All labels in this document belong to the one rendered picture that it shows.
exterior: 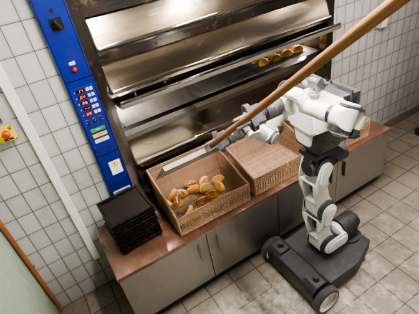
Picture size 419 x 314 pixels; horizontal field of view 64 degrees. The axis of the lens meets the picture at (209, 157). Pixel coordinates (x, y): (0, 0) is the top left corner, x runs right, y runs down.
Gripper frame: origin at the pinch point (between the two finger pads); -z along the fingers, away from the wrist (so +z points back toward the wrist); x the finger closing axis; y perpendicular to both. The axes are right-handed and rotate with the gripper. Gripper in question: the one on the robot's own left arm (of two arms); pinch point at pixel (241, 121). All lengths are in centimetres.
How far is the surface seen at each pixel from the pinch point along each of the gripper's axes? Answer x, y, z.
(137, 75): -61, 70, -21
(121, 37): -79, 53, -22
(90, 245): 21, 127, -99
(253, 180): 31, 91, 21
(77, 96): -60, 62, -59
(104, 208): 3, 92, -75
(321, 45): -42, 115, 135
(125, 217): 14, 81, -65
